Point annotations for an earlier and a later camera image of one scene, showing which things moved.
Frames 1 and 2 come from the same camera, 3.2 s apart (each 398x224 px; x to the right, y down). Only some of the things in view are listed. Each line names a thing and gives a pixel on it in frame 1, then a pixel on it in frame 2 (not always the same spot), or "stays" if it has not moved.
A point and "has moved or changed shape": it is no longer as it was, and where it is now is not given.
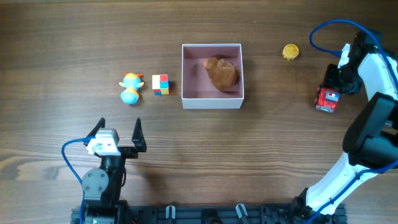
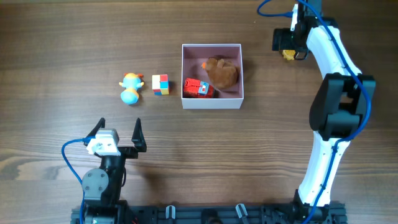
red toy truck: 326,99 has moved or changed shape
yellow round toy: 290,51 stays
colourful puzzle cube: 160,84 stays
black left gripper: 131,152 stays
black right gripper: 329,81 → 283,44
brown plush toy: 224,74 stays
